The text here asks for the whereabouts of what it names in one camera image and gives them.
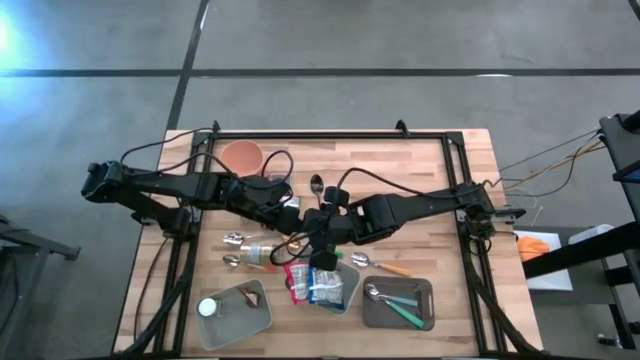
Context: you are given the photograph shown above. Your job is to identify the spoon with orange handle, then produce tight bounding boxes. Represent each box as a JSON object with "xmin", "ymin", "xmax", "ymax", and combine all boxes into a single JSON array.
[{"xmin": 222, "ymin": 253, "xmax": 279, "ymax": 275}]

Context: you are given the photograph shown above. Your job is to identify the silver all-metal spoon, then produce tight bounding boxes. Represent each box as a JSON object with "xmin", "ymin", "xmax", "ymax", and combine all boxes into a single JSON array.
[{"xmin": 222, "ymin": 231, "xmax": 281, "ymax": 247}]

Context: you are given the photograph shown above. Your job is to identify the left arm black wrist cable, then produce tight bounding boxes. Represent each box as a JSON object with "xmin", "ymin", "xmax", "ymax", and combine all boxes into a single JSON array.
[{"xmin": 162, "ymin": 148, "xmax": 321, "ymax": 267}]

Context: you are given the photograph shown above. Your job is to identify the orange cloth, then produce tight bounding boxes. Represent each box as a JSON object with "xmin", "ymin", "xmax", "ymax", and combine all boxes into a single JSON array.
[{"xmin": 516, "ymin": 235, "xmax": 552, "ymax": 264}]

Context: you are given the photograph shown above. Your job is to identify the white board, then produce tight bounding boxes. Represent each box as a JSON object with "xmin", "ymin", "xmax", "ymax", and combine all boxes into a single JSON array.
[{"xmin": 513, "ymin": 229, "xmax": 575, "ymax": 292}]

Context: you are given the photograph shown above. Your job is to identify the thin dark cable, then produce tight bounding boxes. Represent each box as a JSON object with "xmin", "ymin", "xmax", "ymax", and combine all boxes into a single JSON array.
[{"xmin": 132, "ymin": 238, "xmax": 169, "ymax": 341}]

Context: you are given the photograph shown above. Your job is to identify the red ramen packet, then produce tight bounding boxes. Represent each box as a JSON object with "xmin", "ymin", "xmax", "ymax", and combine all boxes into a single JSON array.
[{"xmin": 283, "ymin": 260, "xmax": 311, "ymax": 306}]

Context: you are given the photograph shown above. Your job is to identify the silver spoon green handle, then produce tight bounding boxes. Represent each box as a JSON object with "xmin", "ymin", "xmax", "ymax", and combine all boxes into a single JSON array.
[{"xmin": 367, "ymin": 284, "xmax": 426, "ymax": 330}]

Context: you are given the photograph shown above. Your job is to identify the grey cable to cart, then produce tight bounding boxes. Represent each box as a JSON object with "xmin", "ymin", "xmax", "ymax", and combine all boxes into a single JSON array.
[{"xmin": 499, "ymin": 129, "xmax": 601, "ymax": 172}]

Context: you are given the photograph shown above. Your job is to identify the dark all-metal spoon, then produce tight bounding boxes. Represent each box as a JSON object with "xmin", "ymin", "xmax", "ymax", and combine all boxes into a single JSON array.
[{"xmin": 309, "ymin": 173, "xmax": 326, "ymax": 207}]

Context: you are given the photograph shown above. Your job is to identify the white round lid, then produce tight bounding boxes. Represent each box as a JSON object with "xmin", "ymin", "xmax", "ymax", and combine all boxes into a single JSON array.
[{"xmin": 196, "ymin": 296, "xmax": 220, "ymax": 319}]

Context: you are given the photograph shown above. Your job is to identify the glass herb spice jar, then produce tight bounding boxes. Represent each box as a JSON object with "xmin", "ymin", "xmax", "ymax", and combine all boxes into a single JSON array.
[{"xmin": 238, "ymin": 243, "xmax": 281, "ymax": 266}]

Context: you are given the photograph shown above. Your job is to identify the black diagonal bar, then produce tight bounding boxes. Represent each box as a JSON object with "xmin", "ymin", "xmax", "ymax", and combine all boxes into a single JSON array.
[{"xmin": 522, "ymin": 221, "xmax": 640, "ymax": 280}]

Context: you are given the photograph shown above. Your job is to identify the black cable to cart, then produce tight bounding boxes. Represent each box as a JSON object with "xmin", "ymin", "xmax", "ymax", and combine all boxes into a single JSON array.
[{"xmin": 482, "ymin": 130, "xmax": 604, "ymax": 211}]

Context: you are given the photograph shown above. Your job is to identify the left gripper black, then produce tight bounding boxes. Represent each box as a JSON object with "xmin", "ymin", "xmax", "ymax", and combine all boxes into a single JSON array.
[{"xmin": 224, "ymin": 177, "xmax": 305, "ymax": 235}]

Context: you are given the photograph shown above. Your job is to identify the black aluminium table frame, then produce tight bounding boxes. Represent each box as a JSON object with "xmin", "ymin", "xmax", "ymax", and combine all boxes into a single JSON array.
[{"xmin": 119, "ymin": 118, "xmax": 546, "ymax": 359}]

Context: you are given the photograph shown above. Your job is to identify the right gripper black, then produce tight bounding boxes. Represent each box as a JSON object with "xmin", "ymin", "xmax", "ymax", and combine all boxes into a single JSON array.
[{"xmin": 302, "ymin": 185, "xmax": 354, "ymax": 273}]

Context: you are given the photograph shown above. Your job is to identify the white plastic box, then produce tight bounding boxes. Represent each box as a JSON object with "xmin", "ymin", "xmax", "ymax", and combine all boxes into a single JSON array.
[{"xmin": 567, "ymin": 223, "xmax": 616, "ymax": 246}]

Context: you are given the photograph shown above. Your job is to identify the black equipment cart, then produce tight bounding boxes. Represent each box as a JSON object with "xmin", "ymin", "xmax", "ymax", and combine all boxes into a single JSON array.
[{"xmin": 598, "ymin": 109, "xmax": 640, "ymax": 351}]

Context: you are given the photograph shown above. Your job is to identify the spoon with grey-blue handle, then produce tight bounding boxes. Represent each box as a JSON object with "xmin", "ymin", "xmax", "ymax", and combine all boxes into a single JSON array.
[{"xmin": 367, "ymin": 284, "xmax": 420, "ymax": 307}]

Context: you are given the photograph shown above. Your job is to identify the yellow cable to cart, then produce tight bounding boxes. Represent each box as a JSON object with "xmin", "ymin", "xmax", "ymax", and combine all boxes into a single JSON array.
[{"xmin": 504, "ymin": 141, "xmax": 605, "ymax": 191}]

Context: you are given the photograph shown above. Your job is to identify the spoon with wooden handle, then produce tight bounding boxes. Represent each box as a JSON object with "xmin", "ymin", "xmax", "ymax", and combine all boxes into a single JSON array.
[{"xmin": 349, "ymin": 251, "xmax": 414, "ymax": 279}]

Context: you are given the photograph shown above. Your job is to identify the black metal furniture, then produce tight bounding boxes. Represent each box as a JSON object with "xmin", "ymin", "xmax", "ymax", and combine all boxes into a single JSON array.
[{"xmin": 0, "ymin": 212, "xmax": 82, "ymax": 351}]

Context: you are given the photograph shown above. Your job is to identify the pale grey bin with handle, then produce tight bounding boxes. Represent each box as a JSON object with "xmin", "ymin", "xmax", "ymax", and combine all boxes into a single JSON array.
[{"xmin": 287, "ymin": 257, "xmax": 362, "ymax": 316}]

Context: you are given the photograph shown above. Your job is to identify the blue ramen packet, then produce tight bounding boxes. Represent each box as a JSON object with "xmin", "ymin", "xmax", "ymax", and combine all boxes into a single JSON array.
[{"xmin": 307, "ymin": 267, "xmax": 346, "ymax": 310}]

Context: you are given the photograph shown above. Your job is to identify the light grey rectangular bin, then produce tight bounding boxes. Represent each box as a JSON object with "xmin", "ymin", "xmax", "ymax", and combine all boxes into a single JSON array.
[{"xmin": 194, "ymin": 278, "xmax": 274, "ymax": 351}]

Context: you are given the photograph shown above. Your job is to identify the terracotta bowl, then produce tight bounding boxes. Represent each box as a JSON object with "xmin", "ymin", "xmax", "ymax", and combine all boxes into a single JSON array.
[{"xmin": 218, "ymin": 139, "xmax": 265, "ymax": 177}]

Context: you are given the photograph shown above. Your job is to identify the dark grey translucent bin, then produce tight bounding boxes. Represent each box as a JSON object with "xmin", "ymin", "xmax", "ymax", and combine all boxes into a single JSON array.
[{"xmin": 361, "ymin": 275, "xmax": 436, "ymax": 331}]

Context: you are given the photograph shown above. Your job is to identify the left arm black supply cable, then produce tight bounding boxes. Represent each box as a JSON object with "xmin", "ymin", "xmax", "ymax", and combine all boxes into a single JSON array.
[{"xmin": 119, "ymin": 127, "xmax": 216, "ymax": 164}]

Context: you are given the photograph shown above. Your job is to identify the small black floor object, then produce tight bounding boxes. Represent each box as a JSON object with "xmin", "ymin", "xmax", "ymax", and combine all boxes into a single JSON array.
[{"xmin": 597, "ymin": 333, "xmax": 625, "ymax": 350}]

